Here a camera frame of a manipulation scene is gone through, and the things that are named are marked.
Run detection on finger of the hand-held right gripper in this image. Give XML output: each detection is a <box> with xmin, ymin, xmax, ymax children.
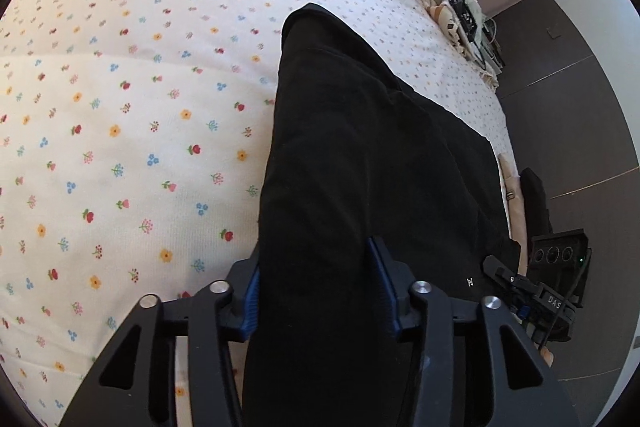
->
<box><xmin>482</xmin><ymin>255</ymin><xmax>543</xmax><ymax>303</ymax></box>

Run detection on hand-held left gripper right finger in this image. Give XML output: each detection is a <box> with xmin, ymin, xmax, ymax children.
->
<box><xmin>368</xmin><ymin>237</ymin><xmax>581</xmax><ymax>427</ymax></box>

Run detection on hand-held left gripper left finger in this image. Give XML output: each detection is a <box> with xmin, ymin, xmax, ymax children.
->
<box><xmin>59</xmin><ymin>251</ymin><xmax>262</xmax><ymax>427</ymax></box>

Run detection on black pants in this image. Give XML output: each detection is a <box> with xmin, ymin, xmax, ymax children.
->
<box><xmin>242</xmin><ymin>3</ymin><xmax>523</xmax><ymax>427</ymax></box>

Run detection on beige mattress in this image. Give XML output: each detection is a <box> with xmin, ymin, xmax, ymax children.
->
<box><xmin>499</xmin><ymin>154</ymin><xmax>528</xmax><ymax>268</ymax></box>

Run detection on floral bed sheet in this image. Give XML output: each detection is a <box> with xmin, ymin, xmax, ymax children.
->
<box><xmin>0</xmin><ymin>0</ymin><xmax>516</xmax><ymax>427</ymax></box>

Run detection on cream patterned cloth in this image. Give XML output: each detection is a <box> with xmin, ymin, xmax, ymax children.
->
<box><xmin>420</xmin><ymin>0</ymin><xmax>506</xmax><ymax>88</ymax></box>

